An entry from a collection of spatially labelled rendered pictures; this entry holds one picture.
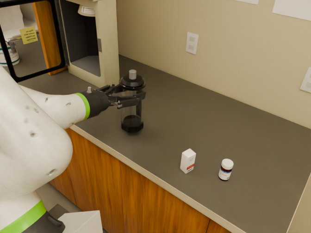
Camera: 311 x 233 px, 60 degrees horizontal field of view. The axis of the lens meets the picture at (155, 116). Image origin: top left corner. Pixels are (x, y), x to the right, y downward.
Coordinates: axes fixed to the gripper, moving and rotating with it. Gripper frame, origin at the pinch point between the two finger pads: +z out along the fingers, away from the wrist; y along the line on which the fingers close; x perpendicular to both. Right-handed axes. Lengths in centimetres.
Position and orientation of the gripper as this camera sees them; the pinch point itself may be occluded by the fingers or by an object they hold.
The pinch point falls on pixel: (131, 91)
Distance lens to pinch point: 109.8
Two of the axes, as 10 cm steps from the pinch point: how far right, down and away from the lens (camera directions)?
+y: -7.9, -3.9, 4.6
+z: 5.8, -2.6, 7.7
